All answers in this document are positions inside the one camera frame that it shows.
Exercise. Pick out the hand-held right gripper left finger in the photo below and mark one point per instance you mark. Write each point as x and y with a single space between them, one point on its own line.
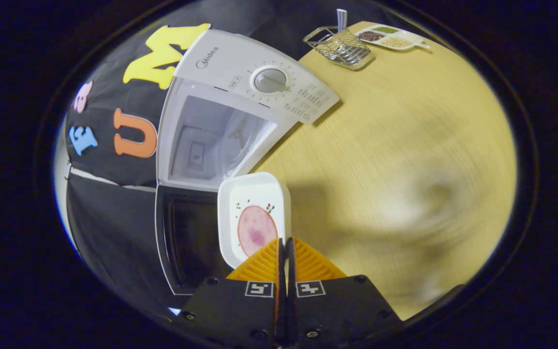
240 310

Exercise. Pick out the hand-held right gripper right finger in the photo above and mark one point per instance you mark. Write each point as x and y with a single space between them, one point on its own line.
337 305

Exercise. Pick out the pink ham slice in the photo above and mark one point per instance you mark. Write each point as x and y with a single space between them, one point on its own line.
255 230

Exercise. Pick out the white square dish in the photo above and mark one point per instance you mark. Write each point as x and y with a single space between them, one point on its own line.
255 186

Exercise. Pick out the white microwave oven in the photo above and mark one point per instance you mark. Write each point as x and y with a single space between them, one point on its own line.
225 63

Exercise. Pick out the glass turntable plate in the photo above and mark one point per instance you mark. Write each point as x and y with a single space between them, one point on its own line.
245 140

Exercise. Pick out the divided tray with grains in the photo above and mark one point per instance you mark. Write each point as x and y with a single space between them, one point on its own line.
390 38

